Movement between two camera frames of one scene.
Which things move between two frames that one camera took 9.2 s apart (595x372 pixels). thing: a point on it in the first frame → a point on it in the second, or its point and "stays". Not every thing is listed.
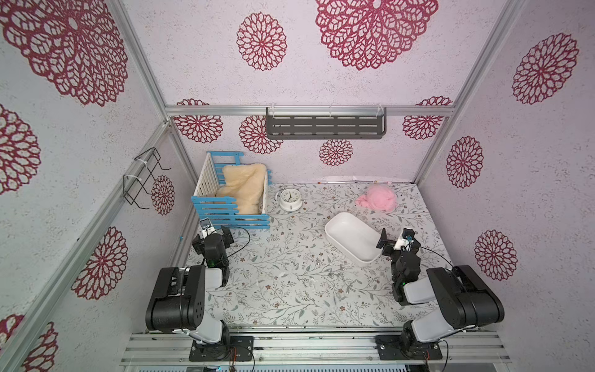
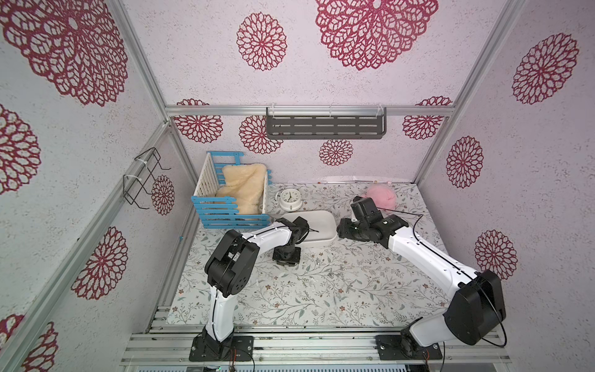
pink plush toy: x=382 y=197 stays
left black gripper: x=198 y=246 → x=297 y=259
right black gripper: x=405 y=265 → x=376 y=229
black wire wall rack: x=132 y=184 stays
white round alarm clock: x=289 y=199 stays
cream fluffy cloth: x=245 y=183 stays
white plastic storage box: x=354 y=238 → x=322 y=224
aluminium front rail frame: x=314 y=349 stays
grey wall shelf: x=294 y=123 stays
